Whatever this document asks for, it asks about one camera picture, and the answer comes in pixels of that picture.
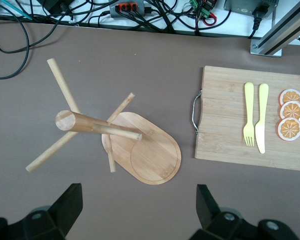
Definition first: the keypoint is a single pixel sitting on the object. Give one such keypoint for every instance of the yellow plastic knife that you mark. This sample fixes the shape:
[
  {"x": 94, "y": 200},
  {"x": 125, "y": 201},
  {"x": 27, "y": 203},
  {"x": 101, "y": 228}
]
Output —
[{"x": 261, "y": 130}]

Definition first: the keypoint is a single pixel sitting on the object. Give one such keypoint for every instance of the grey hub with orange connectors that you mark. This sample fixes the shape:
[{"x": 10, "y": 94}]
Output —
[{"x": 112, "y": 11}]

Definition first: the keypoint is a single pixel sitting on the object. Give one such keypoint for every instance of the wooden mug tree stand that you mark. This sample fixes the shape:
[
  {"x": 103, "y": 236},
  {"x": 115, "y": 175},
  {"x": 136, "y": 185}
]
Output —
[{"x": 152, "y": 155}]

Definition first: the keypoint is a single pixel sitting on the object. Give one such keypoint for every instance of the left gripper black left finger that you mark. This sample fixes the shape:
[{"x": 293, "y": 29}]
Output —
[{"x": 68, "y": 207}]

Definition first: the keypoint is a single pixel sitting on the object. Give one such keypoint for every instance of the green terminal circuit board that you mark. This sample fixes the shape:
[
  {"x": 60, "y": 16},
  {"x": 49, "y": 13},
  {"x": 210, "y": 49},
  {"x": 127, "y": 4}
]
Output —
[{"x": 205, "y": 11}]

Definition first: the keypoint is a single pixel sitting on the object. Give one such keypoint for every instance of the aluminium profile with bracket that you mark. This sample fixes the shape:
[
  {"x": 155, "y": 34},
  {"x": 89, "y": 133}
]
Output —
[{"x": 277, "y": 41}]

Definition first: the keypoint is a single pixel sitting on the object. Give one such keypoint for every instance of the yellow plastic fork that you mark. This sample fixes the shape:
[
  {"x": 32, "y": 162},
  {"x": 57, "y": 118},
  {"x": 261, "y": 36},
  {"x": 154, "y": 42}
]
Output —
[{"x": 249, "y": 105}]

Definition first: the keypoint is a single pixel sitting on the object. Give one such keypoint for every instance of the grey power supply box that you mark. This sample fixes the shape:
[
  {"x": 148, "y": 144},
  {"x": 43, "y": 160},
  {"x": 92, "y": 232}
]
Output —
[{"x": 240, "y": 6}]

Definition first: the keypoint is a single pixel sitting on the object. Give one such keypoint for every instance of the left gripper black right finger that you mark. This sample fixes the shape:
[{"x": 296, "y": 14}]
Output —
[{"x": 207, "y": 210}]

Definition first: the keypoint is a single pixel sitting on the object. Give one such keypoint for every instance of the bamboo cutting board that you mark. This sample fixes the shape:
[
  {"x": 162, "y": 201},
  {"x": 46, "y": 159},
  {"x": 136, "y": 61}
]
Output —
[{"x": 222, "y": 112}]

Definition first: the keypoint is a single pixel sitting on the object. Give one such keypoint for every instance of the orange slice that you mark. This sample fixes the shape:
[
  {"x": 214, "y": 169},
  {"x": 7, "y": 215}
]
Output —
[
  {"x": 293, "y": 111},
  {"x": 289, "y": 130},
  {"x": 291, "y": 97}
]

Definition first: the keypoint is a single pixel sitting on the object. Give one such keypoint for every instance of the black power adapter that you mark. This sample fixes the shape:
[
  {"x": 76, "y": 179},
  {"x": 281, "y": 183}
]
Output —
[{"x": 54, "y": 3}]

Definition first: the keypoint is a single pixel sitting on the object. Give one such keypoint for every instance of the brown table cover mat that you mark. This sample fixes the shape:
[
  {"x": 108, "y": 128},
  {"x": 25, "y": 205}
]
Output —
[{"x": 139, "y": 62}]

